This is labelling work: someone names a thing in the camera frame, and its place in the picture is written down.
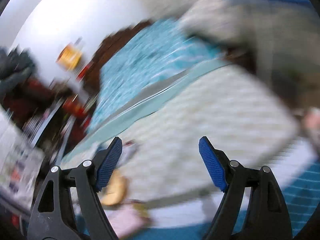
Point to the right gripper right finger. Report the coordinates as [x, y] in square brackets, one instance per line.
[267, 216]

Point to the red gift box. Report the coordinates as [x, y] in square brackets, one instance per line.
[74, 107]

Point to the yellow red cardboard box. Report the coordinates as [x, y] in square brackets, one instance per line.
[129, 218]

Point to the orange red hanging bags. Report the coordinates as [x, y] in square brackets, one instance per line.
[73, 59]

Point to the clear storage box blue handle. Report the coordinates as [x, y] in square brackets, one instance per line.
[285, 39]

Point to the dark carved wooden headboard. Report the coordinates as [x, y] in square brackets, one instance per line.
[90, 75]

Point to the teal white patterned quilt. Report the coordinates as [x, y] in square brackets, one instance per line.
[156, 53]

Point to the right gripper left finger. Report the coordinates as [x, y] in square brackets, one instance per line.
[53, 215]

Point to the cluttered clothes shelf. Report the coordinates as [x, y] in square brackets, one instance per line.
[32, 124]

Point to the grey patterned pillow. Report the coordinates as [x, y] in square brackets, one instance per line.
[225, 22]

